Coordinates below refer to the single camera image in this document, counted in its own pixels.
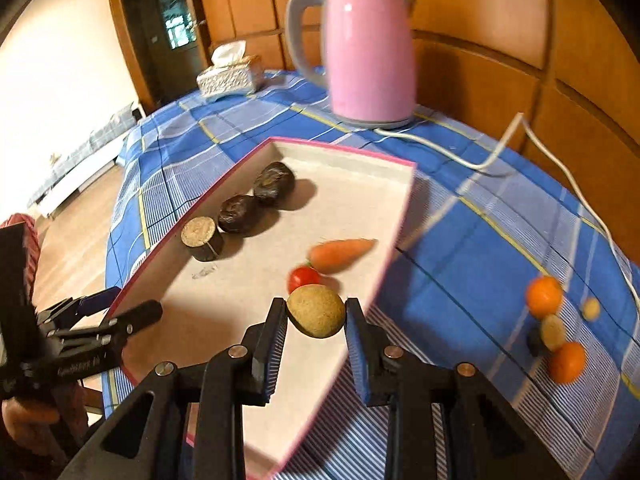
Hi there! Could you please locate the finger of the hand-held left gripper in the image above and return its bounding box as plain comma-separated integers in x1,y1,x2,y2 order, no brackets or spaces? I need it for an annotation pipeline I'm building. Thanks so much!
50,300,163,348
37,287,122,328

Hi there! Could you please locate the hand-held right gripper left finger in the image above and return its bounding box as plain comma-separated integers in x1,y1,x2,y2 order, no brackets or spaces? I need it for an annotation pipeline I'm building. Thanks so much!
57,297,288,480

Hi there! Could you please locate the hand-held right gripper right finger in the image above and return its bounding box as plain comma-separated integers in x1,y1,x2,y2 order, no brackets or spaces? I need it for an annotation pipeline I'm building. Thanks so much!
345,297,568,480

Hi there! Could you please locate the red cherry tomato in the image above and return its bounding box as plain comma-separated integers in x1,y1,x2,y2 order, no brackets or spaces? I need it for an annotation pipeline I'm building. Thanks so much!
288,266,322,295

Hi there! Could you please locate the dark cylinder with beige face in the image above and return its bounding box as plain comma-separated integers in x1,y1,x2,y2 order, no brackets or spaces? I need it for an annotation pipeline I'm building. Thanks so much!
181,216,224,262
526,314,567,357

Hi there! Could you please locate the carrot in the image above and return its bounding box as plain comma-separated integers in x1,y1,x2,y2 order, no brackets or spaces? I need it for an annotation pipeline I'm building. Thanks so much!
306,238,377,275

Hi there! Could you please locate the dark purple round fruit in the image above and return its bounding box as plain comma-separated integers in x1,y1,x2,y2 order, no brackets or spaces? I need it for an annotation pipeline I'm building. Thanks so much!
217,195,261,235
252,161,297,207

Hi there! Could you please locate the pink-rimmed white tray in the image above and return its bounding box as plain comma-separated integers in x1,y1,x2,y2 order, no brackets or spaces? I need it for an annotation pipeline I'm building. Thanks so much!
105,136,418,480

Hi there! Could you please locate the orange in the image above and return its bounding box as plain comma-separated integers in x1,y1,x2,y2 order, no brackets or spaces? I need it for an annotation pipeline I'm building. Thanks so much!
526,276,564,319
549,342,587,385

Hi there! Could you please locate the person's left hand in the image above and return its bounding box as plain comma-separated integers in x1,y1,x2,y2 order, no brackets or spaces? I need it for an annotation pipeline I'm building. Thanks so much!
0,396,61,466

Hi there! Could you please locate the person's red plaid clothing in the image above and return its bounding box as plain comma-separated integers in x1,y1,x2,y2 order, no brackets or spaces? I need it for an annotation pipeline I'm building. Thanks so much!
0,214,42,306

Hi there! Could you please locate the white bench with plaid cushions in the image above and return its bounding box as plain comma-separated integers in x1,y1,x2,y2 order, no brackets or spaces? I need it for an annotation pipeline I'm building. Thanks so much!
27,102,138,218

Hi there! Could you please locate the blue plaid tablecloth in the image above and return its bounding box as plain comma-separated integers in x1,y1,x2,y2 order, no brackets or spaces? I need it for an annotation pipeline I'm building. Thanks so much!
101,70,640,480

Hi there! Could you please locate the dark door with glass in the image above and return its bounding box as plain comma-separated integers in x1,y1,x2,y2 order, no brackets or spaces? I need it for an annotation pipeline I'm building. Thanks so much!
117,0,211,106

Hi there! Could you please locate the silver embossed tissue box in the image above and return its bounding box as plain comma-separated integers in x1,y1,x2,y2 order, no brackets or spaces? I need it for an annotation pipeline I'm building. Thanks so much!
196,55,265,98

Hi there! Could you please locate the white tissue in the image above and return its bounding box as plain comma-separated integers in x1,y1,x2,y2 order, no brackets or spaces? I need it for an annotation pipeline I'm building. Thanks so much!
210,41,247,67

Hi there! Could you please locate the pink electric kettle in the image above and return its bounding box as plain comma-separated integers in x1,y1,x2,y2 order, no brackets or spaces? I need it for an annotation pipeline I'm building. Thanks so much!
285,0,420,130

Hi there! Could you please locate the wooden wardrobe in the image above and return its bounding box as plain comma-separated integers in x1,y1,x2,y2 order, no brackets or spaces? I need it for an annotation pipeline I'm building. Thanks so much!
192,0,640,196

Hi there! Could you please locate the white power cable with plug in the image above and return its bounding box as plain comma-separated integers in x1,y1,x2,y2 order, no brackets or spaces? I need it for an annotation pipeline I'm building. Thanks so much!
372,112,640,311

